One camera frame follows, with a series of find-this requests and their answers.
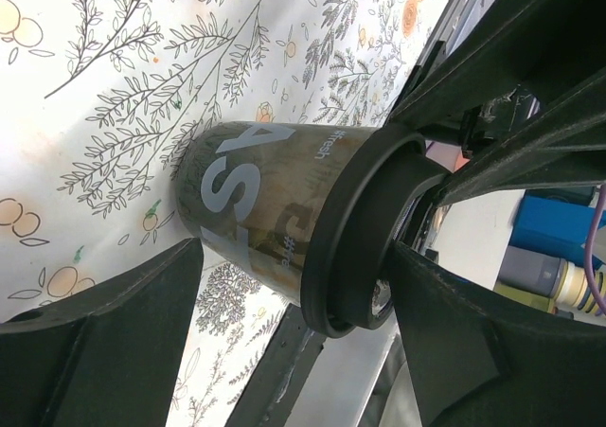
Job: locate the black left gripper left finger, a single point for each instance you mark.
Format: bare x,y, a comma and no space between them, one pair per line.
107,356

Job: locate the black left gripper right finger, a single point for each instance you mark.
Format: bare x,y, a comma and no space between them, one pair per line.
477,358

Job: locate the black printed coffee cup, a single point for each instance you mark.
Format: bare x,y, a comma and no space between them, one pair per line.
253,193

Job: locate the black plastic cup lid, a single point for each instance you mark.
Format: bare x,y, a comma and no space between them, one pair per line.
383,195

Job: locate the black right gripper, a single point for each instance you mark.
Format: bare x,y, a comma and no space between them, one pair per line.
548,46

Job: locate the floral patterned table mat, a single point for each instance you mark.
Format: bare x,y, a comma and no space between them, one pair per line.
100,99

